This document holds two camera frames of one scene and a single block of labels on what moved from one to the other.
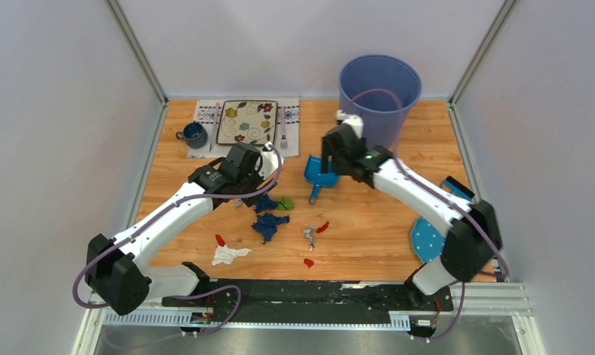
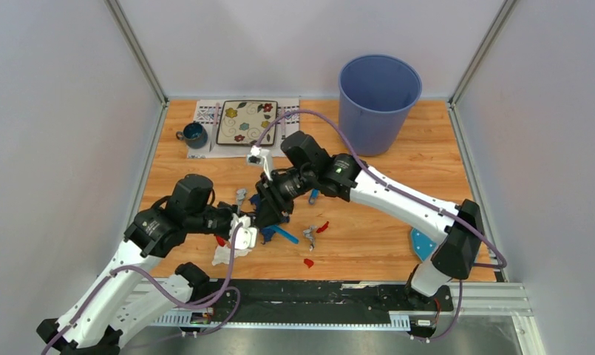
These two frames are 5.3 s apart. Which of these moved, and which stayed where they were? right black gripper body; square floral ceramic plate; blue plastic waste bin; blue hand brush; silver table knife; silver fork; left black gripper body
Moved: left black gripper body; blue hand brush; right black gripper body
Stayed: silver fork; silver table knife; square floral ceramic plate; blue plastic waste bin
